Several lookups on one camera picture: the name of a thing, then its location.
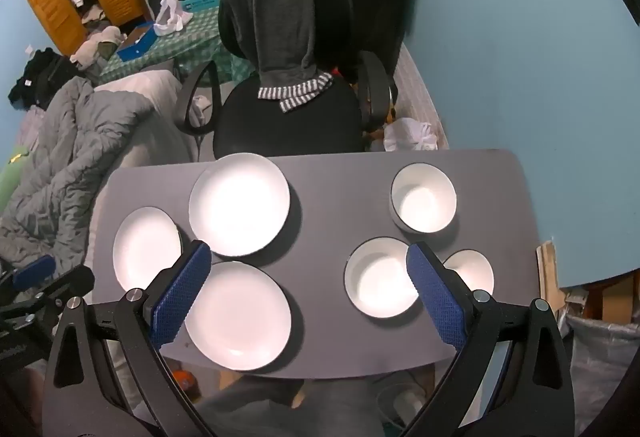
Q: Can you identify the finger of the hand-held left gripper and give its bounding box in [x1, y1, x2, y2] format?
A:
[15, 264, 96, 320]
[11, 253, 57, 292]

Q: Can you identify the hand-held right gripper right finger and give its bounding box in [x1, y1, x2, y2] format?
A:
[405, 241, 576, 437]

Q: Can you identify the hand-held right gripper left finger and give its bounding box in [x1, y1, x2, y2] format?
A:
[42, 239, 216, 437]

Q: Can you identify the small white bowl black rim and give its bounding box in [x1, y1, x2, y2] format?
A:
[442, 249, 495, 296]

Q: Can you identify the white plate black rim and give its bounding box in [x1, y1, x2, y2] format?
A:
[184, 261, 292, 372]
[188, 152, 291, 258]
[112, 207, 183, 293]

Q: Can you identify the large white bowl black rim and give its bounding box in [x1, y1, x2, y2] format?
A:
[344, 237, 421, 319]
[390, 163, 457, 235]

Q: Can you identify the grey quilted duvet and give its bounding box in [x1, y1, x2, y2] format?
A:
[0, 76, 157, 279]

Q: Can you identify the green soft item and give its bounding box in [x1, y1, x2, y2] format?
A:
[0, 144, 27, 214]

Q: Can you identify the cardboard piece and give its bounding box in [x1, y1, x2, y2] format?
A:
[536, 239, 572, 305]

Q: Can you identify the crumpled white bag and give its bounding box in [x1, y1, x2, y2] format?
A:
[383, 117, 439, 152]

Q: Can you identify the clear plastic bin bag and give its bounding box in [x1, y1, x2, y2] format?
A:
[559, 309, 628, 437]

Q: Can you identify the black clothes pile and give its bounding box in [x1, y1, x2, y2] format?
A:
[8, 48, 78, 111]

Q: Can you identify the black office chair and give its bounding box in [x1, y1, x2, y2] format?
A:
[177, 0, 398, 163]

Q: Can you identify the white pillow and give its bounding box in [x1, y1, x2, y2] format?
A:
[94, 70, 201, 168]

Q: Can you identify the beige clothes pile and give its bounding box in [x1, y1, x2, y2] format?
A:
[69, 24, 125, 69]

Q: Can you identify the green checkered cloth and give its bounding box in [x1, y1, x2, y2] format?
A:
[99, 6, 253, 86]

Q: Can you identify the blue flat box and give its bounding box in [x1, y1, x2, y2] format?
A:
[117, 22, 157, 63]

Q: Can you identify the white plastic bag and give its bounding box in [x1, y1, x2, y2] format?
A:
[153, 0, 194, 37]

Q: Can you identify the teal plastic crate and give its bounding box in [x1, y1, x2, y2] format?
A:
[181, 0, 222, 14]

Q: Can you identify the grey garment with striped cuffs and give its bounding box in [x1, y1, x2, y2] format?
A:
[217, 0, 335, 114]

